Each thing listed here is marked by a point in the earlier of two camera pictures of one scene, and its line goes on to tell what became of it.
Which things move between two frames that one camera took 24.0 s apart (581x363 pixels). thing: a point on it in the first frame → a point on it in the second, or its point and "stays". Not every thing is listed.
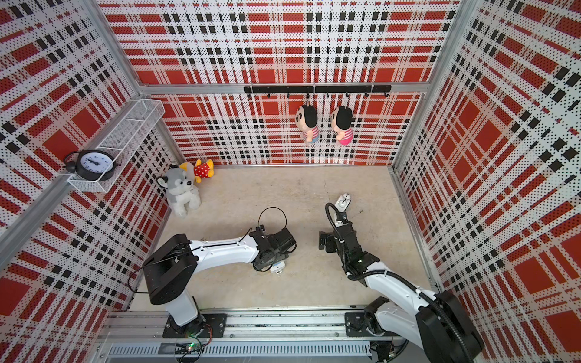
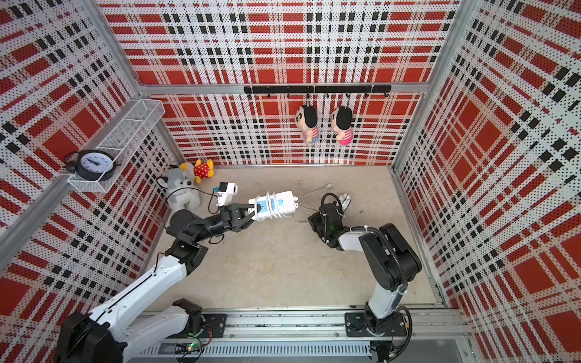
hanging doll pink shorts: [341, 122] stays
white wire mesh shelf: [121, 142] stays
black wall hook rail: [319, 89] stays
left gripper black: [260, 265] → [231, 214]
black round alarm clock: [92, 164] stays
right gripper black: [330, 241] → [313, 219]
